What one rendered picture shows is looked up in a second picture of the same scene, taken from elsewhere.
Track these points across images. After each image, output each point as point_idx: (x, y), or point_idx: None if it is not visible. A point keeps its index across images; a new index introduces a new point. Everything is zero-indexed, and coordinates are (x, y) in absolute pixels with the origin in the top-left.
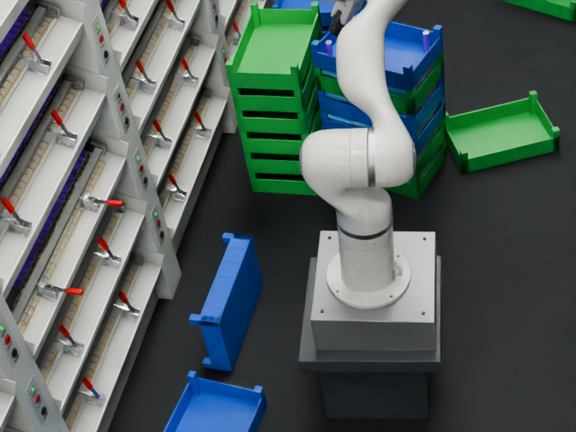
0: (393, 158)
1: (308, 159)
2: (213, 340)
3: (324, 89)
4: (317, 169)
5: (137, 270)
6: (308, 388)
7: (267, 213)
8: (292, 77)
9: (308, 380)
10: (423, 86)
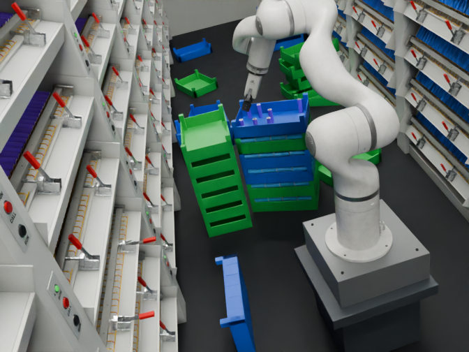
0: (387, 117)
1: (321, 137)
2: (241, 335)
3: (243, 152)
4: (331, 142)
5: (160, 304)
6: (319, 350)
7: (225, 246)
8: (227, 143)
9: (315, 343)
10: None
